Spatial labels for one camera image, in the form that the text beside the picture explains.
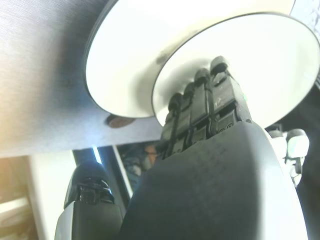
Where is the brown round coaster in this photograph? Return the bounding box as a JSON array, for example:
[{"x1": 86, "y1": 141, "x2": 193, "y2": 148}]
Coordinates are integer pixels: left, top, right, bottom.
[{"x1": 104, "y1": 115, "x2": 136, "y2": 129}]

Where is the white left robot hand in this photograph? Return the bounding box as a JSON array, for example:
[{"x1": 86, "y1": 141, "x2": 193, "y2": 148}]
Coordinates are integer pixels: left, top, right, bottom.
[{"x1": 54, "y1": 56, "x2": 310, "y2": 240}]

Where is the white cabinet with light strip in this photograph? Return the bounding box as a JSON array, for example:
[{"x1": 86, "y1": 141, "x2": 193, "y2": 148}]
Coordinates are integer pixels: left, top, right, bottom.
[{"x1": 24, "y1": 146, "x2": 135, "y2": 240}]

